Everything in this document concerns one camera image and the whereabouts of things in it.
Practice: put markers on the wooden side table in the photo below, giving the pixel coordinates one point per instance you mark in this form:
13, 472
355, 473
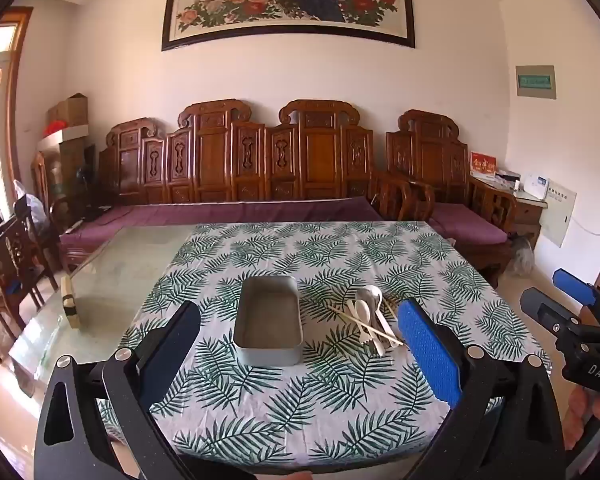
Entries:
527, 215

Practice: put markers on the grey electrical panel box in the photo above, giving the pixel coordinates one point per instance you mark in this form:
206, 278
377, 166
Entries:
559, 212

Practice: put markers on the dark wooden chopstick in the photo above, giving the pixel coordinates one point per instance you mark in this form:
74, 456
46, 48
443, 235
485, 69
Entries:
391, 307

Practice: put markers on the green wall sign panel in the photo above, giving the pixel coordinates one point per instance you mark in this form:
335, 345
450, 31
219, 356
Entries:
536, 81

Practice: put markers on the dark wooden cabinet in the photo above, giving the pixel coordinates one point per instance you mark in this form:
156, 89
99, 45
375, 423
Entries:
62, 165

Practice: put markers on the black fan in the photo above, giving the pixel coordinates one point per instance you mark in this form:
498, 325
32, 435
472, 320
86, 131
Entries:
86, 180

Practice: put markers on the wooden dining chair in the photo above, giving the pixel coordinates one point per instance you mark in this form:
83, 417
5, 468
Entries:
17, 260

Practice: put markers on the light wooden chopstick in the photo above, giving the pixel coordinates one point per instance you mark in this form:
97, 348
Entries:
367, 326

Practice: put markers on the framed peacock flower painting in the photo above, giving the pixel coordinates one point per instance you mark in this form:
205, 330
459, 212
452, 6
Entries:
290, 0

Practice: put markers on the long purple seat cushion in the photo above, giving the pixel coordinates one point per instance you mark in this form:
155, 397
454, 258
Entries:
220, 215

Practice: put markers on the wooden door frame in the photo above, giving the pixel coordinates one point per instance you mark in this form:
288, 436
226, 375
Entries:
15, 85

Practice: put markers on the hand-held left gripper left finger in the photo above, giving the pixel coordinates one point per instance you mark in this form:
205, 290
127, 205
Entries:
179, 352

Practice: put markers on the long carved wooden sofa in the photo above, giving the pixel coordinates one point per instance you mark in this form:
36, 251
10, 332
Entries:
220, 160

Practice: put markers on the person's right hand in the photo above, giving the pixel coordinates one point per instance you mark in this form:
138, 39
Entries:
582, 415

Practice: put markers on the green leaf print tablecloth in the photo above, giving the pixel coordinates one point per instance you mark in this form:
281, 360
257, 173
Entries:
330, 255

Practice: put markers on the grey metal rectangular tray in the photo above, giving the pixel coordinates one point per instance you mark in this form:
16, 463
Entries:
267, 320

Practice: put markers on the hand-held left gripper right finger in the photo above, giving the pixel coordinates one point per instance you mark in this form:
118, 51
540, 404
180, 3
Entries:
427, 352

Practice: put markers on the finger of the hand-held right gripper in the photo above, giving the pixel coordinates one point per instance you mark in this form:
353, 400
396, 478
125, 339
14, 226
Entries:
575, 285
545, 312

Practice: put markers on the beige block with black bands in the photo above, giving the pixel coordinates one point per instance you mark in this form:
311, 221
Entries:
71, 302

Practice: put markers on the carved wooden armchair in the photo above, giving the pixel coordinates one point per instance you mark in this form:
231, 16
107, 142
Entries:
430, 160

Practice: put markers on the metal spoon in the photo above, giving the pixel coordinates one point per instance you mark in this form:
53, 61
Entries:
370, 296

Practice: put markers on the white plastic bag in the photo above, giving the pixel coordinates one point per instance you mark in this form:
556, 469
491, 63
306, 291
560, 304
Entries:
30, 205

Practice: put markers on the grey fluffy duster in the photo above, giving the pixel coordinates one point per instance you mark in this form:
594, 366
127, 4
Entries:
522, 257

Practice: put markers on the brown cardboard box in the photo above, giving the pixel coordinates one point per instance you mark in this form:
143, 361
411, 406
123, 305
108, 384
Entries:
70, 110

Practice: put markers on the short purple seat cushion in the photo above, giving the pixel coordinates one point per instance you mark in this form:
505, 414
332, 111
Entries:
467, 222

